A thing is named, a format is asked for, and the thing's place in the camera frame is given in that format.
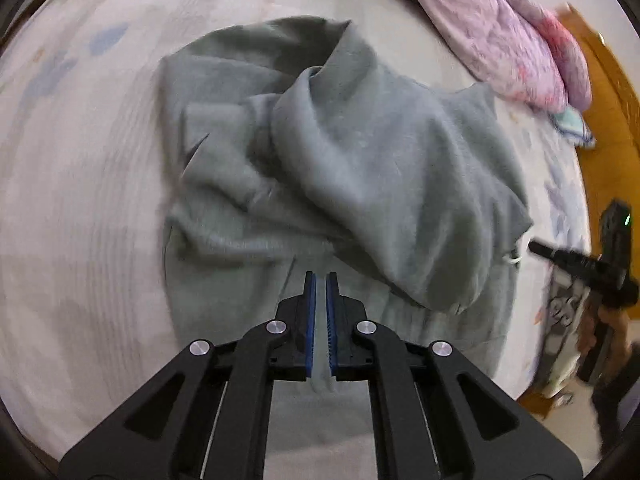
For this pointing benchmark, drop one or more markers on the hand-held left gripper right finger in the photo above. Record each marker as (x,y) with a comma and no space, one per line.
(331,310)

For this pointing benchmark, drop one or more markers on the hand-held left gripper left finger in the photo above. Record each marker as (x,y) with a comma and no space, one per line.
(310,310)

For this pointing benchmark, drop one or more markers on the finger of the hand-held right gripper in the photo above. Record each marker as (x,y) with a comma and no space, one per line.
(565,256)

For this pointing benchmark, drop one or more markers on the grey-green hoodie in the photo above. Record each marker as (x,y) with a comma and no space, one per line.
(380,160)

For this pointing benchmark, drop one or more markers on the person's right forearm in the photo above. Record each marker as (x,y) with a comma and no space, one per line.
(612,405)

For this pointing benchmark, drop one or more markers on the person's right hand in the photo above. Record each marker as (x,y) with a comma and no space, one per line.
(619,332)

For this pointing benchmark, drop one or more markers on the small teal white cloth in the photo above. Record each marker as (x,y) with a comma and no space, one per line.
(575,129)

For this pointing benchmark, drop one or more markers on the pink floral quilt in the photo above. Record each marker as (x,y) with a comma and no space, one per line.
(495,35)

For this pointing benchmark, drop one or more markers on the white printed bed sheet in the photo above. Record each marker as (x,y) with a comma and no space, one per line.
(85,185)

